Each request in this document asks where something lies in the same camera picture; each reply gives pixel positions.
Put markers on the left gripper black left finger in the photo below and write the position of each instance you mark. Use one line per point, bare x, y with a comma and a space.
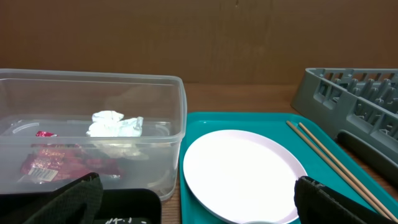
77, 202

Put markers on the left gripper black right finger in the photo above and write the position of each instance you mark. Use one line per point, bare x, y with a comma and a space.
319, 204

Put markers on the red snack wrapper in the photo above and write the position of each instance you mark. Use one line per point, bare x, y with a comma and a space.
59, 162

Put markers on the wooden chopstick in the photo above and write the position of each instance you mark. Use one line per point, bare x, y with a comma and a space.
351, 176
307, 139

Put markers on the white round plate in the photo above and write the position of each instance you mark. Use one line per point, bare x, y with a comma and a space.
243, 177

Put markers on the white tissue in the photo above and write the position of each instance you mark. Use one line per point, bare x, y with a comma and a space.
112, 124

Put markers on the grey dishwasher rack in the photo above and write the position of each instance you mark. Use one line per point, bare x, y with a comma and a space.
358, 107

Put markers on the black tray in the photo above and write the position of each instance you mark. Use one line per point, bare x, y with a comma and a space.
118, 206

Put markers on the clear plastic bin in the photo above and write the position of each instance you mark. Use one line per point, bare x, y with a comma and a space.
55, 107

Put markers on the teal plastic tray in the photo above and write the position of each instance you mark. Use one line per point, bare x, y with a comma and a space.
274, 127

